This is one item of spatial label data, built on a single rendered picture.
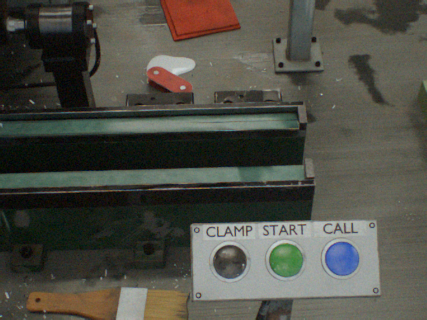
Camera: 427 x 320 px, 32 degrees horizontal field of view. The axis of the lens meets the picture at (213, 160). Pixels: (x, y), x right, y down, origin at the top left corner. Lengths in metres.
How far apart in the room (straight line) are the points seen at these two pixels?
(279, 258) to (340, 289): 0.06
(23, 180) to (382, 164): 0.51
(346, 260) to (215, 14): 0.73
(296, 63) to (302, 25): 0.07
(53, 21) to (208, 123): 0.24
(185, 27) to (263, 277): 0.70
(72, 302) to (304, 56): 0.55
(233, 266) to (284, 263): 0.05
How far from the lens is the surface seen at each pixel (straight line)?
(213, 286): 0.67
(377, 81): 1.21
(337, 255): 0.67
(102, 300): 0.95
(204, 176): 0.91
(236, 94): 1.09
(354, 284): 0.68
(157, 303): 0.94
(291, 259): 0.66
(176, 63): 1.22
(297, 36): 1.19
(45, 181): 0.93
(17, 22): 0.99
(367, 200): 1.05
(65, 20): 0.96
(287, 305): 0.75
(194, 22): 1.29
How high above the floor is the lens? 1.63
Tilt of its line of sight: 50 degrees down
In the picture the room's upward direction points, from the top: 2 degrees counter-clockwise
